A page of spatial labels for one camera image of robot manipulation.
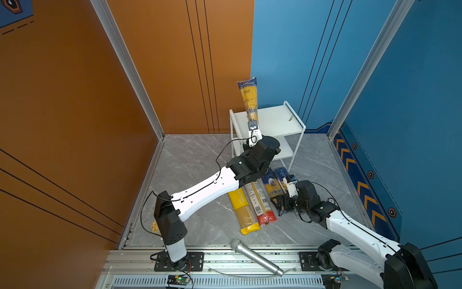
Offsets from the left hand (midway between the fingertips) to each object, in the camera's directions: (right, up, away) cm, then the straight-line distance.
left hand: (260, 133), depth 71 cm
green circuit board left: (-31, -58, -1) cm, 66 cm away
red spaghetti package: (+2, -33, +16) cm, 36 cm away
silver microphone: (-9, -46, +3) cm, 47 cm away
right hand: (+11, -29, +13) cm, 34 cm away
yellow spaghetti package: (-5, -38, +10) cm, 40 cm away
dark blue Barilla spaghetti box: (+15, -19, +26) cm, 35 cm away
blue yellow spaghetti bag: (+9, -24, +23) cm, 35 cm away
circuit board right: (+29, -58, -1) cm, 65 cm away
